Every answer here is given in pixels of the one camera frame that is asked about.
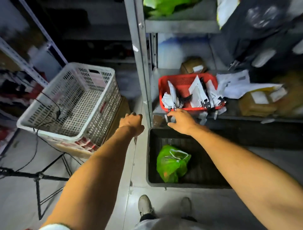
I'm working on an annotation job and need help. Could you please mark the white paper mailer envelope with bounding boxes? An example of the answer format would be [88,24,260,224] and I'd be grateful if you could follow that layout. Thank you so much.
[216,69,284,99]

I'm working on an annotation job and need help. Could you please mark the person's white sleeve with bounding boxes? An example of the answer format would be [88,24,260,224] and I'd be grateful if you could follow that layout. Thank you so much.
[45,223,72,230]

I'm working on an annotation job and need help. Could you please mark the person's right forearm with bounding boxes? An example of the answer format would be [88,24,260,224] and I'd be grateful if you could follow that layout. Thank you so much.
[189,126,303,230]

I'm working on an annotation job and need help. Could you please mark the white metal shelf rack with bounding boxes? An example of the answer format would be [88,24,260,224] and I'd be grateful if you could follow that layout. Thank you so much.
[0,0,68,154]

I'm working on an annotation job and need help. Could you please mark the black tripod stand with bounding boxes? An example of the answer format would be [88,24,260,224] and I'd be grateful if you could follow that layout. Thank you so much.
[0,152,82,221]

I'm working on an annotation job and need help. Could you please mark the person's left grey shoe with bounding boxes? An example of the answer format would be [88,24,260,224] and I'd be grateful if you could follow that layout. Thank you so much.
[138,194,153,217]

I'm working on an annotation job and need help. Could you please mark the person's right hand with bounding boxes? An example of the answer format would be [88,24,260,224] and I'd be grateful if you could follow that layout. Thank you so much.
[167,109,202,136]

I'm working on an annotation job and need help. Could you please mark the green plastic bag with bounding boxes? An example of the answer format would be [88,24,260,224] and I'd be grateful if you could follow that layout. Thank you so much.
[156,145,192,183]

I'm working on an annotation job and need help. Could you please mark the white packet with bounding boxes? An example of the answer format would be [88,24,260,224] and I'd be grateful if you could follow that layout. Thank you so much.
[205,80,224,107]
[167,81,179,106]
[189,75,210,108]
[162,92,176,110]

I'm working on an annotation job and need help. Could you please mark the person's left forearm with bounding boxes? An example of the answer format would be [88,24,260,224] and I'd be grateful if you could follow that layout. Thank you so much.
[41,126,142,230]

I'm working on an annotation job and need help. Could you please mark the black bag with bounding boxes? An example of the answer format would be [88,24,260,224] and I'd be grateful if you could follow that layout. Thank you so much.
[209,0,303,71]

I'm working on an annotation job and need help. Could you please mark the bright green bag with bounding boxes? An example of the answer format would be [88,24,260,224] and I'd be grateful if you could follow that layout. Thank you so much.
[143,0,202,17]

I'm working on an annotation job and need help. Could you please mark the grey metal shelf rack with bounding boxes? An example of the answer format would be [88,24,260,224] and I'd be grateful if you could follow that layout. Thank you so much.
[124,0,303,129]

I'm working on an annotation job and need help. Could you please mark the person's left hand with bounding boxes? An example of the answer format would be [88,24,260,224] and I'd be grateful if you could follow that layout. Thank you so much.
[118,112,145,137]

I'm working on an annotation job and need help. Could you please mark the red plastic basket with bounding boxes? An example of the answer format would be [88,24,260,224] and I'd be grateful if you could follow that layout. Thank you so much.
[158,73,226,112]

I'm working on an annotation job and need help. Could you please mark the large brown wrapped parcel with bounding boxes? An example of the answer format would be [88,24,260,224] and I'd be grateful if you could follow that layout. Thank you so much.
[272,75,303,117]

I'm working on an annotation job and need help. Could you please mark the brown parcel with white label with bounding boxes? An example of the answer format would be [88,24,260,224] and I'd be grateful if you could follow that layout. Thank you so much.
[239,91,279,117]

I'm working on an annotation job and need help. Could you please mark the person's grey shorts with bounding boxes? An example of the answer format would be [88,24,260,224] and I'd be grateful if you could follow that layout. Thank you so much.
[134,214,198,230]

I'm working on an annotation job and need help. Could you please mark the white plastic bag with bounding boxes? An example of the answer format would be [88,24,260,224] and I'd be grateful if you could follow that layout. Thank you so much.
[216,0,240,29]

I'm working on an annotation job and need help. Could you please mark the black cable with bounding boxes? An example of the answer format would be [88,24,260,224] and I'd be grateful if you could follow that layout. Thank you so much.
[14,92,62,171]

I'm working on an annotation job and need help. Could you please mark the black plastic bin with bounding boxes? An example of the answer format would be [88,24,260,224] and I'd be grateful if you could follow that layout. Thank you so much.
[146,127,233,189]

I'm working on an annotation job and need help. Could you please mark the small brown taped parcel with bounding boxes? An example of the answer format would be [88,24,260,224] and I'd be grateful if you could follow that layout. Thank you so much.
[181,57,208,74]

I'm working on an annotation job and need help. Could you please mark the white perforated plastic basket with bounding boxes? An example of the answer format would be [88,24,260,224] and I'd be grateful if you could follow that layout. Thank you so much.
[17,62,122,146]

